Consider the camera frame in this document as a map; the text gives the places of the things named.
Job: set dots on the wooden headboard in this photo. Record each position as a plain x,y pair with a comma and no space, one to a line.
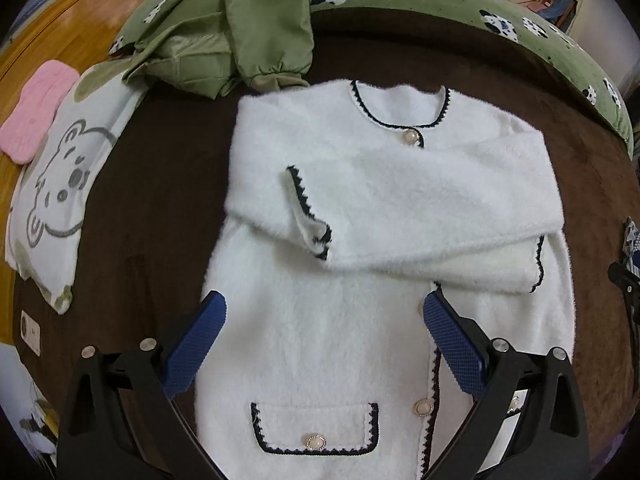
60,25

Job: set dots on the chair draped with clothes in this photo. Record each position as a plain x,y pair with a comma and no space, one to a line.
552,5

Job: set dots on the green quilted jacket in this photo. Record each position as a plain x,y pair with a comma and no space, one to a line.
260,20

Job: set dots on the white label tag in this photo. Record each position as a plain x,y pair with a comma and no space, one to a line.
30,332

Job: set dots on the pink ribbed cushion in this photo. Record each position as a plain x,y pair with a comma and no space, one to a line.
37,105

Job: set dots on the green cow-print quilt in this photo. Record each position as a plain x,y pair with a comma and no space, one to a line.
440,5

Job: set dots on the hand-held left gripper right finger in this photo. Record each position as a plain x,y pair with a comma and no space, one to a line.
452,345

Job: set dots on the bear print pillow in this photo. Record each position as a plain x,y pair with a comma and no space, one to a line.
65,170

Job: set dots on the white fuzzy cardigan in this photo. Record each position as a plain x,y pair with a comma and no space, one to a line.
350,310

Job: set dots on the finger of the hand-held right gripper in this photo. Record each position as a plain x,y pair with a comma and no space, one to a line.
620,274

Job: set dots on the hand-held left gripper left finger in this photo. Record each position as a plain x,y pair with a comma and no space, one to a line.
192,347

